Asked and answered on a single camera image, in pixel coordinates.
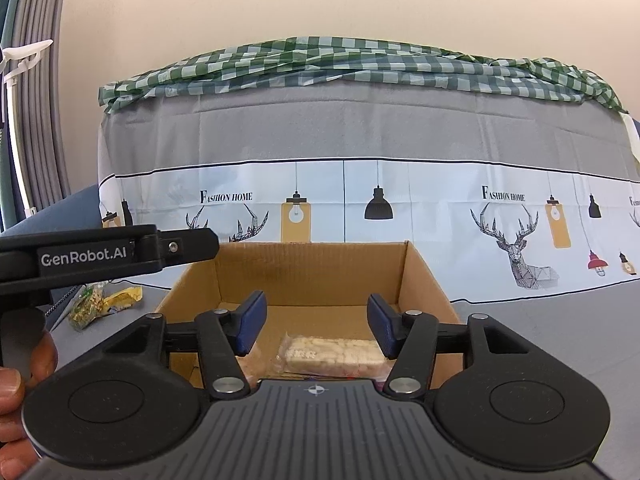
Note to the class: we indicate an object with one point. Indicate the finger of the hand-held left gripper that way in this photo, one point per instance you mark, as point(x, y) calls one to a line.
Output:
point(190, 246)

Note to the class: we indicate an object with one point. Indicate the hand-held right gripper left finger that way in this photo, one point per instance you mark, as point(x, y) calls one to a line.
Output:
point(252, 320)

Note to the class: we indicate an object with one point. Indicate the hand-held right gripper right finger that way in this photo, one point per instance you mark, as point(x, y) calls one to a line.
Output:
point(382, 325)

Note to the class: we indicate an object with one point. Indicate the clear cracker packet green label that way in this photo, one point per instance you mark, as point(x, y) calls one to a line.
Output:
point(330, 352)

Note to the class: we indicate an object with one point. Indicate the cardboard box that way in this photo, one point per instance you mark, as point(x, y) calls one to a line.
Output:
point(310, 275)

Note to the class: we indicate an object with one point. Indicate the person's left hand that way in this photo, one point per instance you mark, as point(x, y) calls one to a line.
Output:
point(10, 390)

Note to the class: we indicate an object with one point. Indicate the green nut packet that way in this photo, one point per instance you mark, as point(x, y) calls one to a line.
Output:
point(87, 307)

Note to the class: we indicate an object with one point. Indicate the yellow snack packet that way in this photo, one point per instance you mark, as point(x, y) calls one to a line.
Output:
point(122, 300)

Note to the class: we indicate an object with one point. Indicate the grey curtain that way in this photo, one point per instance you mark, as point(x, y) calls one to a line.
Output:
point(35, 110)

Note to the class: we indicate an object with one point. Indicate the grey deer print sofa cover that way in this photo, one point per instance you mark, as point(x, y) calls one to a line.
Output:
point(350, 125)

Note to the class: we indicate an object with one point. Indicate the white curtain clip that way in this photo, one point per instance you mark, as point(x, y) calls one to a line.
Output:
point(22, 52)

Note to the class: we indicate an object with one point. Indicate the green checked cloth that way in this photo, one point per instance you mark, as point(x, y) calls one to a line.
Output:
point(350, 57)

